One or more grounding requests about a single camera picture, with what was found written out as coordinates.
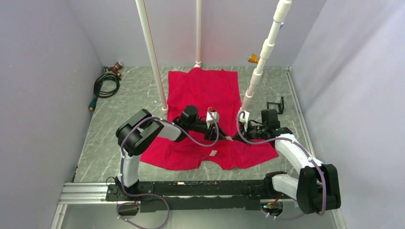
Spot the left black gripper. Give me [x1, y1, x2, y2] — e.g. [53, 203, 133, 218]
[188, 120, 226, 142]

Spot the red t-shirt garment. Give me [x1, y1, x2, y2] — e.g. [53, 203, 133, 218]
[140, 68, 278, 170]

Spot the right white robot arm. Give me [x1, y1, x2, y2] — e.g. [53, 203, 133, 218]
[233, 109, 341, 215]

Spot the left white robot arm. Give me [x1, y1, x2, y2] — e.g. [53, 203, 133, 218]
[115, 105, 226, 200]

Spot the white garment neck label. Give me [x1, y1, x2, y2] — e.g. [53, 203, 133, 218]
[209, 150, 217, 156]

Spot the middle white PVC pole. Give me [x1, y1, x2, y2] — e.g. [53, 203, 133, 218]
[194, 0, 202, 68]

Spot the orange yellow knob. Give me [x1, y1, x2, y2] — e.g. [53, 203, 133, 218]
[248, 53, 260, 64]

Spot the brown clamp tool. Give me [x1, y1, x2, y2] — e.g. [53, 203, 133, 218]
[107, 62, 123, 78]

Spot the right white jointed PVC pole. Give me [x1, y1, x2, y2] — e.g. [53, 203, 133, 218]
[240, 0, 292, 111]

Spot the left white PVC pole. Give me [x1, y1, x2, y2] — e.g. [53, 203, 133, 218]
[135, 0, 168, 115]

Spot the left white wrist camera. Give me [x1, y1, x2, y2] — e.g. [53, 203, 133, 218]
[206, 107, 219, 127]

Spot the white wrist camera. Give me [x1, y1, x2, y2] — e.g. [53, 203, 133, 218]
[206, 107, 219, 127]
[237, 110, 250, 127]

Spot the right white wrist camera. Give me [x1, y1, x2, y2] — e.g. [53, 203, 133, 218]
[237, 110, 250, 127]

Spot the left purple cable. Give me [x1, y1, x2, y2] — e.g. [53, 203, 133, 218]
[116, 116, 221, 229]

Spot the small black bracket stand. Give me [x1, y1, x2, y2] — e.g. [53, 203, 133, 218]
[266, 96, 285, 115]

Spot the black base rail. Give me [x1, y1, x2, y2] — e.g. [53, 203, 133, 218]
[105, 180, 290, 213]

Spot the coiled black cable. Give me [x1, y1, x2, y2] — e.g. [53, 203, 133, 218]
[88, 73, 121, 111]

